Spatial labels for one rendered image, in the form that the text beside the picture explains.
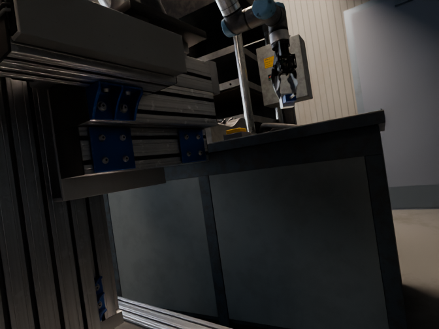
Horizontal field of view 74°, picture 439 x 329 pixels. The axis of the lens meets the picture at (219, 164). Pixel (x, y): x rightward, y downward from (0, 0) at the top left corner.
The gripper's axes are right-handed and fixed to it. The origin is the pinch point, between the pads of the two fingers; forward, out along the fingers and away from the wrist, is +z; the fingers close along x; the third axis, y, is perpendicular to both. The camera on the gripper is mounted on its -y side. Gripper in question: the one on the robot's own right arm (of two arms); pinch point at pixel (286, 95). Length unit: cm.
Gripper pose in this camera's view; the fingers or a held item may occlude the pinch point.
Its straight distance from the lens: 123.3
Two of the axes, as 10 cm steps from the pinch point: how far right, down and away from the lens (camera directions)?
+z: 1.4, 9.9, -0.1
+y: 0.3, -0.1, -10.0
